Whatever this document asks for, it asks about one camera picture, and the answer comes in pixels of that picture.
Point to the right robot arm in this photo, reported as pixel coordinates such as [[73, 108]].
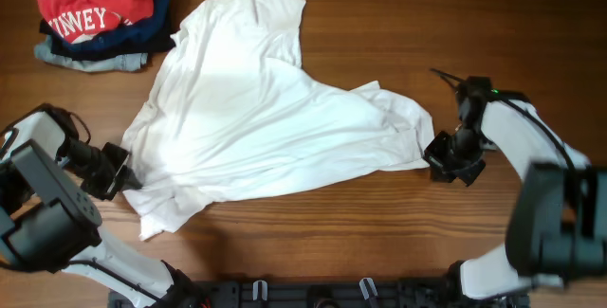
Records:
[[557, 229]]

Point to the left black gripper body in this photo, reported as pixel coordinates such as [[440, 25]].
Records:
[[101, 170]]

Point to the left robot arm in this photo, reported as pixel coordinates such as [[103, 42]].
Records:
[[50, 181]]

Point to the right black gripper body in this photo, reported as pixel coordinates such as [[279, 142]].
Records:
[[457, 154]]

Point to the white t-shirt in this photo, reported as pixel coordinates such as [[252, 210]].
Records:
[[232, 116]]

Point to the light blue folded jeans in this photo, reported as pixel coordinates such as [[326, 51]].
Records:
[[122, 63]]

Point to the navy blue folded garment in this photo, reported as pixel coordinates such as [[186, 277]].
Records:
[[139, 33]]

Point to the black folded garment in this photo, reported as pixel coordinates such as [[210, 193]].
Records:
[[159, 43]]

